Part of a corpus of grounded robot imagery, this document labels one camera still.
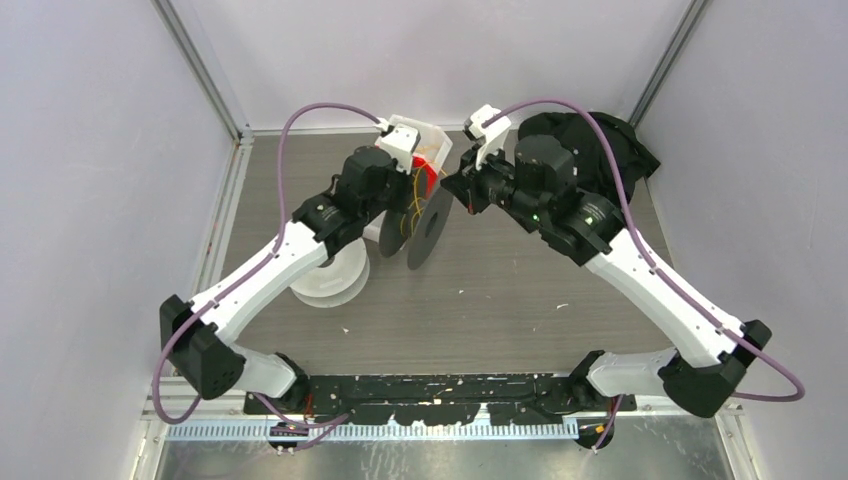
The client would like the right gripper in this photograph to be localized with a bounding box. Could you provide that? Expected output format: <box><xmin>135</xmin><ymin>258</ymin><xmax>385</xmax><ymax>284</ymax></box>
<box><xmin>443</xmin><ymin>137</ymin><xmax>547</xmax><ymax>223</ymax></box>

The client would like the yellow cable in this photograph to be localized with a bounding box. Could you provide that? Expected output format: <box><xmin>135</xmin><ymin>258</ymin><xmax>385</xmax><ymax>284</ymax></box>
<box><xmin>397</xmin><ymin>162</ymin><xmax>448</xmax><ymax>236</ymax></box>

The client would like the black perforated spool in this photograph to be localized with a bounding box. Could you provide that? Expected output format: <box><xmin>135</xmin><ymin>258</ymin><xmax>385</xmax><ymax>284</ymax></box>
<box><xmin>377</xmin><ymin>187</ymin><xmax>454</xmax><ymax>270</ymax></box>

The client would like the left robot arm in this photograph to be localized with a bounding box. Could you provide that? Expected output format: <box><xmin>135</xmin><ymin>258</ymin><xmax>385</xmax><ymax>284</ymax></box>
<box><xmin>159</xmin><ymin>146</ymin><xmax>414</xmax><ymax>414</ymax></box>

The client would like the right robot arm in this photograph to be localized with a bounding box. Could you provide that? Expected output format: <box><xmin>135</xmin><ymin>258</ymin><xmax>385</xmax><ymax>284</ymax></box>
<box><xmin>441</xmin><ymin>135</ymin><xmax>771</xmax><ymax>418</ymax></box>

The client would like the near white plastic bin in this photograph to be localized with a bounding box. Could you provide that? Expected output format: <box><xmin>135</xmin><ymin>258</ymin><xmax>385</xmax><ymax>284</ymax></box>
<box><xmin>363</xmin><ymin>224</ymin><xmax>381</xmax><ymax>243</ymax></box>

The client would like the red plastic bin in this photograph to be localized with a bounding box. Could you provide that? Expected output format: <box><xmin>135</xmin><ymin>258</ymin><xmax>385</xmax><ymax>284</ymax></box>
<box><xmin>412</xmin><ymin>155</ymin><xmax>440</xmax><ymax>199</ymax></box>

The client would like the black cloth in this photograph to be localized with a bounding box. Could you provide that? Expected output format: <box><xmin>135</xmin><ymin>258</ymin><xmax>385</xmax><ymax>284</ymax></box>
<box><xmin>517</xmin><ymin>111</ymin><xmax>662</xmax><ymax>203</ymax></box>

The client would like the white perforated spool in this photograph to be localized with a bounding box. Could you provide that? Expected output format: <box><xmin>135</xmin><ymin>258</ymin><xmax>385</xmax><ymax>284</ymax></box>
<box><xmin>290</xmin><ymin>239</ymin><xmax>370</xmax><ymax>308</ymax></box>

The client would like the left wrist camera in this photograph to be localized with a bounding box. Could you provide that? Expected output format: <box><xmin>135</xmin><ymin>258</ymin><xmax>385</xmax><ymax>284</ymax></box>
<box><xmin>375</xmin><ymin>117</ymin><xmax>421</xmax><ymax>175</ymax></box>

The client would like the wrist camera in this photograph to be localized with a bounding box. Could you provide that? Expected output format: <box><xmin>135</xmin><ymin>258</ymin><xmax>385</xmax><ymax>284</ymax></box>
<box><xmin>375</xmin><ymin>117</ymin><xmax>421</xmax><ymax>175</ymax></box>
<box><xmin>463</xmin><ymin>104</ymin><xmax>512</xmax><ymax>170</ymax></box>

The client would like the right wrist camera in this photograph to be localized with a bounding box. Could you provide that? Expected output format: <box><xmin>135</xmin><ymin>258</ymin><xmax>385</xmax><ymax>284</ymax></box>
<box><xmin>463</xmin><ymin>104</ymin><xmax>512</xmax><ymax>170</ymax></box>

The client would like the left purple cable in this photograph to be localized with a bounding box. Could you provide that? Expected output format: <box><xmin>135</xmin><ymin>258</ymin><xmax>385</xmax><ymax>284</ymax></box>
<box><xmin>152</xmin><ymin>102</ymin><xmax>389</xmax><ymax>452</ymax></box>

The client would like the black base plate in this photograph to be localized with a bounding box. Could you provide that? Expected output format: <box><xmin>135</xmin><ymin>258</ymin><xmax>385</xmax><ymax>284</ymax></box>
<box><xmin>271</xmin><ymin>373</ymin><xmax>615</xmax><ymax>426</ymax></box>

